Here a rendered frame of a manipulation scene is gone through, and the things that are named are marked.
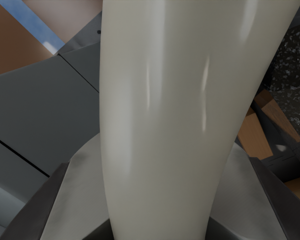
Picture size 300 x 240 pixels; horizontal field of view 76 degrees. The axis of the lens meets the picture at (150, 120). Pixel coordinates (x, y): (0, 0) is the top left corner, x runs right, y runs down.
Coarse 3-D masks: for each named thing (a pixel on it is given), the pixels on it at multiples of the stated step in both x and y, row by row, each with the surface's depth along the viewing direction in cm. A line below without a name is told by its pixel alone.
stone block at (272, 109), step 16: (288, 32) 38; (288, 48) 38; (272, 64) 41; (288, 64) 38; (272, 80) 40; (288, 80) 38; (256, 96) 63; (272, 96) 41; (288, 96) 39; (272, 112) 56; (288, 112) 42; (288, 128) 50; (288, 144) 76
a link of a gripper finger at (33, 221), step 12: (60, 168) 9; (48, 180) 8; (60, 180) 8; (36, 192) 8; (48, 192) 8; (36, 204) 7; (48, 204) 7; (24, 216) 7; (36, 216) 7; (48, 216) 7; (12, 228) 6; (24, 228) 6; (36, 228) 6
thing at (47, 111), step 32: (32, 64) 48; (64, 64) 59; (96, 64) 77; (0, 96) 36; (32, 96) 42; (64, 96) 50; (96, 96) 63; (0, 128) 33; (32, 128) 37; (64, 128) 44; (96, 128) 53; (0, 160) 30; (32, 160) 34; (64, 160) 39; (0, 192) 28; (32, 192) 30; (0, 224) 32
